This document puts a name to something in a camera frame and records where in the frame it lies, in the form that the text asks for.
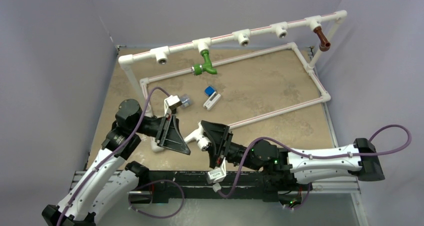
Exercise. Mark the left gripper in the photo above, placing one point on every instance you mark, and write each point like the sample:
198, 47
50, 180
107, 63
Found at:
168, 135

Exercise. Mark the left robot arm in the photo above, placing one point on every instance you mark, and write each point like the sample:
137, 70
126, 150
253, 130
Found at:
92, 196

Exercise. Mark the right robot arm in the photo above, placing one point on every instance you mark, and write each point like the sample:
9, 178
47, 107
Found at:
297, 166

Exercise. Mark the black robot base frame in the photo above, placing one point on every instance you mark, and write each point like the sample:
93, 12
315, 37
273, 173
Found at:
268, 182

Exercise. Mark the white water faucet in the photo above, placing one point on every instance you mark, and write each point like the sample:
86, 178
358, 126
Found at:
198, 136

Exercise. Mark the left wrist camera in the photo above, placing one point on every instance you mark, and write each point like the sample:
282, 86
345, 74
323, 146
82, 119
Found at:
171, 103

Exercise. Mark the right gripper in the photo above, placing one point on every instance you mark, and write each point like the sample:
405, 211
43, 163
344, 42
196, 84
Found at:
220, 140

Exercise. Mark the green water faucet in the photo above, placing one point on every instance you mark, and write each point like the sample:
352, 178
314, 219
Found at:
205, 67

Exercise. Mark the white pipe frame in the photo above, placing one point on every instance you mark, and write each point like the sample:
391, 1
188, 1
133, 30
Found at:
328, 22

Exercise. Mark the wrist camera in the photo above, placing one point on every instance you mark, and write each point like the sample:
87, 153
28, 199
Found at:
171, 103
217, 175

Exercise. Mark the white faucet blue handle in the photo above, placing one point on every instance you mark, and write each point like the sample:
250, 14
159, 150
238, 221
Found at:
213, 97

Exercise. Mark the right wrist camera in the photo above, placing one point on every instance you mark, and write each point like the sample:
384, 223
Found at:
217, 175

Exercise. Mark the brown water faucet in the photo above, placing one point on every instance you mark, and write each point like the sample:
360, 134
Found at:
324, 44

